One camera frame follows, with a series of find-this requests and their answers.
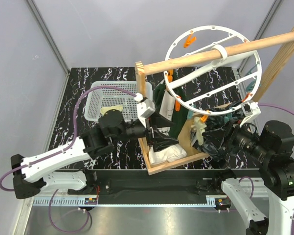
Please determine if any orange clothespin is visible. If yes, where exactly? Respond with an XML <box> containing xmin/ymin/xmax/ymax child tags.
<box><xmin>167</xmin><ymin>70</ymin><xmax>174</xmax><ymax>82</ymax></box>
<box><xmin>183</xmin><ymin>30</ymin><xmax>197</xmax><ymax>48</ymax></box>
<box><xmin>200</xmin><ymin>115</ymin><xmax>208</xmax><ymax>122</ymax></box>

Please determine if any teal clothespin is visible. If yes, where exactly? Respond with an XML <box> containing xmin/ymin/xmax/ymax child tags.
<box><xmin>187</xmin><ymin>110</ymin><xmax>193</xmax><ymax>119</ymax></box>

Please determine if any cream sock in basket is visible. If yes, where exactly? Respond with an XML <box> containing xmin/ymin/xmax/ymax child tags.
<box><xmin>100</xmin><ymin>105</ymin><xmax>124</xmax><ymax>115</ymax></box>

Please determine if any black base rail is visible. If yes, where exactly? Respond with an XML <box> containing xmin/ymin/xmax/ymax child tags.
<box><xmin>68</xmin><ymin>168</ymin><xmax>235</xmax><ymax>205</ymax></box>

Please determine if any white perforated plastic basket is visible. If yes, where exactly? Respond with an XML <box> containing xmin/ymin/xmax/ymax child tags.
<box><xmin>84</xmin><ymin>81</ymin><xmax>154</xmax><ymax>122</ymax></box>

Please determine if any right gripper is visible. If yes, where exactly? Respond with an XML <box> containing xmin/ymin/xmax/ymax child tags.
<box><xmin>202</xmin><ymin>115</ymin><xmax>271</xmax><ymax>160</ymax></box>

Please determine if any orange clothespin top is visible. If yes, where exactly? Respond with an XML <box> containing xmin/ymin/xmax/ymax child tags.
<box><xmin>183</xmin><ymin>30</ymin><xmax>197</xmax><ymax>48</ymax></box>

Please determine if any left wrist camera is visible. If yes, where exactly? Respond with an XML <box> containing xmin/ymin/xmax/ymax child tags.
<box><xmin>136</xmin><ymin>97</ymin><xmax>156</xmax><ymax>121</ymax></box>

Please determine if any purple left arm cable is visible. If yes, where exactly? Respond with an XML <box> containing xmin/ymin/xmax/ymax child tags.
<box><xmin>0</xmin><ymin>87</ymin><xmax>144</xmax><ymax>232</ymax></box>

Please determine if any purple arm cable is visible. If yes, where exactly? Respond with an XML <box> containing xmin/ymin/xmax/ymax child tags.
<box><xmin>239</xmin><ymin>102</ymin><xmax>294</xmax><ymax>235</ymax></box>
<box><xmin>0</xmin><ymin>87</ymin><xmax>144</xmax><ymax>232</ymax></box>

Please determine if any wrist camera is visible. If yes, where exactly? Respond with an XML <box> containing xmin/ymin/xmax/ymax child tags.
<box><xmin>136</xmin><ymin>97</ymin><xmax>156</xmax><ymax>121</ymax></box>
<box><xmin>240</xmin><ymin>100</ymin><xmax>261</xmax><ymax>127</ymax></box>

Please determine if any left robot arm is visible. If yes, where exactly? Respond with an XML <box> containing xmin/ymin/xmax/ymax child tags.
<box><xmin>10</xmin><ymin>109</ymin><xmax>179</xmax><ymax>199</ymax></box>

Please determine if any wooden hanging rack frame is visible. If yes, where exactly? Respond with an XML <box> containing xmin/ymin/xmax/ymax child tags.
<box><xmin>134</xmin><ymin>24</ymin><xmax>294</xmax><ymax>176</ymax></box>

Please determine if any white round clip hanger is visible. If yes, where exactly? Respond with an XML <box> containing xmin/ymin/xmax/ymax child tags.
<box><xmin>163</xmin><ymin>24</ymin><xmax>263</xmax><ymax>115</ymax></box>

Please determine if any cream sock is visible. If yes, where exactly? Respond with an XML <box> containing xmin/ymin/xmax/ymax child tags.
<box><xmin>100</xmin><ymin>105</ymin><xmax>124</xmax><ymax>115</ymax></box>
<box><xmin>191</xmin><ymin>117</ymin><xmax>206</xmax><ymax>145</ymax></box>

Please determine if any white printed t-shirt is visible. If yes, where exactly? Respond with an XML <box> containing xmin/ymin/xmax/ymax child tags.
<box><xmin>149</xmin><ymin>102</ymin><xmax>186</xmax><ymax>165</ymax></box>

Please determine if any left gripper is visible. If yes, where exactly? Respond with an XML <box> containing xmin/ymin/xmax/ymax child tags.
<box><xmin>111</xmin><ymin>110</ymin><xmax>179</xmax><ymax>151</ymax></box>

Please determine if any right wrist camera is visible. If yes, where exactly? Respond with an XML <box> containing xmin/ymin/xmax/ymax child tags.
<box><xmin>240</xmin><ymin>100</ymin><xmax>261</xmax><ymax>127</ymax></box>

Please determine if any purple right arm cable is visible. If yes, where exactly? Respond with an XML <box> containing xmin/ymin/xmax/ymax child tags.
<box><xmin>239</xmin><ymin>102</ymin><xmax>294</xmax><ymax>235</ymax></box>

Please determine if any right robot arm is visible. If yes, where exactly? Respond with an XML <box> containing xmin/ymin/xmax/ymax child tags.
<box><xmin>194</xmin><ymin>112</ymin><xmax>294</xmax><ymax>235</ymax></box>

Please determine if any green garment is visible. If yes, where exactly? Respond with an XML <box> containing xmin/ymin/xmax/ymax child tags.
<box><xmin>153</xmin><ymin>83</ymin><xmax>188</xmax><ymax>138</ymax></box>

